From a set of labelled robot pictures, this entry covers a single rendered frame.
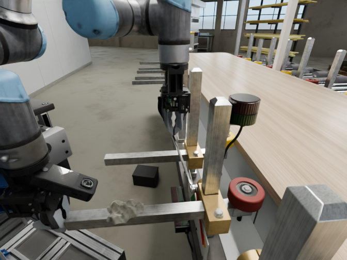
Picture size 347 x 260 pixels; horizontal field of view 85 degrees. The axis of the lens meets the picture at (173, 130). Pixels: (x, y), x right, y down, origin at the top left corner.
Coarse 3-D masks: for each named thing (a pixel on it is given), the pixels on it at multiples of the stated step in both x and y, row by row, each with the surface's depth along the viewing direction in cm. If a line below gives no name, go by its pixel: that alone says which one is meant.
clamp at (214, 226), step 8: (200, 184) 50; (200, 192) 48; (200, 200) 48; (208, 200) 45; (216, 200) 45; (208, 208) 43; (224, 208) 43; (208, 216) 42; (224, 216) 42; (208, 224) 41; (216, 224) 41; (224, 224) 42; (208, 232) 42; (216, 232) 43; (224, 232) 43
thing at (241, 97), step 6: (234, 96) 38; (240, 96) 38; (246, 96) 38; (252, 96) 38; (246, 102) 35; (252, 102) 35; (240, 114) 36; (252, 114) 36; (240, 126) 40; (228, 132) 39; (240, 132) 41; (234, 138) 42; (228, 144) 43
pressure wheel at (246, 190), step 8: (232, 184) 45; (240, 184) 45; (248, 184) 45; (256, 184) 45; (232, 192) 43; (240, 192) 43; (248, 192) 43; (256, 192) 43; (264, 192) 43; (232, 200) 43; (240, 200) 41; (248, 200) 41; (256, 200) 41; (240, 208) 42; (248, 208) 41; (256, 208) 42
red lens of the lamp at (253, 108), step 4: (228, 100) 38; (232, 100) 36; (260, 100) 36; (232, 104) 36; (236, 104) 36; (240, 104) 35; (244, 104) 35; (248, 104) 35; (252, 104) 35; (256, 104) 35; (232, 108) 37; (236, 108) 36; (240, 108) 36; (244, 108) 35; (248, 108) 35; (252, 108) 35; (256, 108) 36; (236, 112) 36; (240, 112) 36; (244, 112) 36; (248, 112) 36; (252, 112) 36; (256, 112) 36
